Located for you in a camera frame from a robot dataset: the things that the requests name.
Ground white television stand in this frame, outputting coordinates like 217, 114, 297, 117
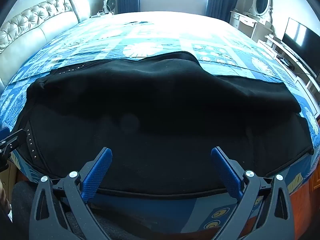
257, 34, 320, 105

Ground white oval mirror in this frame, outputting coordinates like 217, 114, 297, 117
249, 0, 273, 23

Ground black flat television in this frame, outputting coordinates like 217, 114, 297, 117
282, 17, 320, 77

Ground white cables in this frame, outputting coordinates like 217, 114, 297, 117
90, 10, 114, 18

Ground blue patterned bedspread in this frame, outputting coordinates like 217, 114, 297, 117
0, 12, 320, 233

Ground person's left forearm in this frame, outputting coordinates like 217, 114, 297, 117
0, 180, 12, 218

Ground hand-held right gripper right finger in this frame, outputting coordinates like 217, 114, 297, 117
211, 147, 295, 240

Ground white dressing table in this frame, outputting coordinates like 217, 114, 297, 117
229, 10, 274, 43

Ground white box fan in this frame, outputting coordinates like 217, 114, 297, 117
102, 0, 116, 15

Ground cream tufted leather headboard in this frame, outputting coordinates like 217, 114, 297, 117
0, 0, 91, 93

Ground black pants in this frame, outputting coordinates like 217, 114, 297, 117
15, 51, 315, 197

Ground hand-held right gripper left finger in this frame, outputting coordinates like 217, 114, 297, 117
29, 147, 113, 240

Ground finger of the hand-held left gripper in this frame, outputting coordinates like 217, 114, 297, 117
0, 127, 29, 157

